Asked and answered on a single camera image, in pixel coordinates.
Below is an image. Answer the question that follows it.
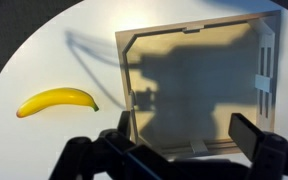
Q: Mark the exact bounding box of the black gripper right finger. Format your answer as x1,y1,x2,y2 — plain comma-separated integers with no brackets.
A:
228,113,288,180

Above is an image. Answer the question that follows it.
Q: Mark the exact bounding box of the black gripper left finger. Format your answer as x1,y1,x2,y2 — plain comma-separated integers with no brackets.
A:
49,111,158,180

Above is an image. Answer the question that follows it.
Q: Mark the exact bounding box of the wooden slatted crate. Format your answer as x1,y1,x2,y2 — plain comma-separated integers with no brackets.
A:
115,10,281,159

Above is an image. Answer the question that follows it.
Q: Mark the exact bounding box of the yellow banana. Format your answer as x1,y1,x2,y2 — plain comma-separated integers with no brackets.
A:
16,88,99,118

